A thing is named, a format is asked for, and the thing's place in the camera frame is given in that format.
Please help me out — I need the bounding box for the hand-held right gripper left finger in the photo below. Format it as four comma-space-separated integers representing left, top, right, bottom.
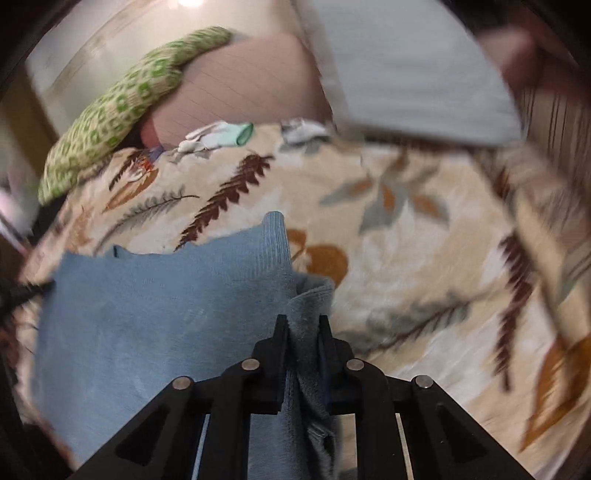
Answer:
71, 315, 290, 480

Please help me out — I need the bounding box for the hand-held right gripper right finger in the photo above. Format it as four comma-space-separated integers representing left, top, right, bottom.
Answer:
317, 315, 532, 480

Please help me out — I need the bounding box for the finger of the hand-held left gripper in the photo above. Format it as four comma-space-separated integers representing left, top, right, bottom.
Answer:
0, 277, 55, 317

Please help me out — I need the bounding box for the blue small sweater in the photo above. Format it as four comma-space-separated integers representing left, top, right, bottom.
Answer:
32, 210, 342, 480

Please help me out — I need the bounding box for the beige leaf-print blanket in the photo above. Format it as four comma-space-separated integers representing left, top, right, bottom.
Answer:
14, 120, 591, 480

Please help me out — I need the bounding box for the green patterned cushion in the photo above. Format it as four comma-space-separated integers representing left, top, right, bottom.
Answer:
37, 25, 234, 204

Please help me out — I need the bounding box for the mint green-trimmed sock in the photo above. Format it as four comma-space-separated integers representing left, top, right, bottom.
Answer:
178, 121, 254, 153

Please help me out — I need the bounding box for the pink quilted pillow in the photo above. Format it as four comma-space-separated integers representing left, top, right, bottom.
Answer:
141, 32, 333, 148

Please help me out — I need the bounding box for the grey folded garment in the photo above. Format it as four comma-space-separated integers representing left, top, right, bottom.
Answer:
291, 0, 525, 148

